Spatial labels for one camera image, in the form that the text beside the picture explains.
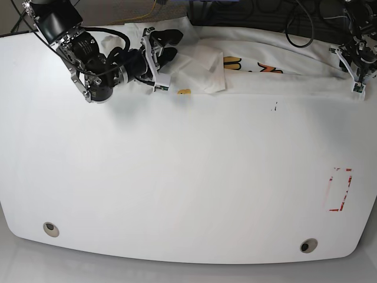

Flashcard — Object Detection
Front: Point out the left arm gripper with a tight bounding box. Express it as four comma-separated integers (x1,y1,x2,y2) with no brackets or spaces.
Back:
329,41,376,88

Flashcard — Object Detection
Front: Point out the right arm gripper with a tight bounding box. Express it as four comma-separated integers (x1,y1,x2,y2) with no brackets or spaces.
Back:
123,27,183,87

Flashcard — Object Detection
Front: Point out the white printed t-shirt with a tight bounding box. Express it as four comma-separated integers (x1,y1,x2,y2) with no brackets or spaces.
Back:
105,17,367,108

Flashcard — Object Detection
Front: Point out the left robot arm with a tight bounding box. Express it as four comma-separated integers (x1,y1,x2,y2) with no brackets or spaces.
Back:
334,1,376,94

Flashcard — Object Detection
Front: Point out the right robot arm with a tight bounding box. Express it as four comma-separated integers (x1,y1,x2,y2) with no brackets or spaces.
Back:
22,1,183,103

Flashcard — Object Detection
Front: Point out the red tape rectangle marking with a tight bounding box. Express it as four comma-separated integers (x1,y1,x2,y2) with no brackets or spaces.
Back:
325,167,353,212

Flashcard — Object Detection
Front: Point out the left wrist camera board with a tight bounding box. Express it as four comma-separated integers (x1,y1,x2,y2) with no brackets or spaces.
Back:
352,83,365,97

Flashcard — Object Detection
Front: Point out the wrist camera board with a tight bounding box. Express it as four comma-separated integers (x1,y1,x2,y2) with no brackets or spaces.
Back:
352,83,365,97
154,84,170,91

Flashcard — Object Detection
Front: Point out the yellow cable on floor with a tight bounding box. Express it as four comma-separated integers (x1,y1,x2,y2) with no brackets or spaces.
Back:
106,0,157,26

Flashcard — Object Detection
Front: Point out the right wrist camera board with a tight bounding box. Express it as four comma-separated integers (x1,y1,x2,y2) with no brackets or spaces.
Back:
154,84,170,91

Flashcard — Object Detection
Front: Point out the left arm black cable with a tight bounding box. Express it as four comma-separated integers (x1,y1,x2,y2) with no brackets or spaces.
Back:
285,0,351,50

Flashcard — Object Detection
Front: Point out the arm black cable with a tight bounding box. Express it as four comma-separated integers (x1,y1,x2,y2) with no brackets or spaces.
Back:
79,27,132,64
285,0,351,50

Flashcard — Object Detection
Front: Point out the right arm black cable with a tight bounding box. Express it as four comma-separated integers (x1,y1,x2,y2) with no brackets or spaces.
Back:
79,27,132,64

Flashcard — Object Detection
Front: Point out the right table cable grommet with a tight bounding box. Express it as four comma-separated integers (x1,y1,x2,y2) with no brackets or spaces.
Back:
300,238,318,254

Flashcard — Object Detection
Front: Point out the table cable grommet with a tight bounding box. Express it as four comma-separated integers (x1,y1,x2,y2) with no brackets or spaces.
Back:
300,238,318,254
43,222,59,238

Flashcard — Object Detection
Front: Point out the left table cable grommet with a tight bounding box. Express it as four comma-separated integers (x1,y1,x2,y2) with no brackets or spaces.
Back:
43,222,59,238

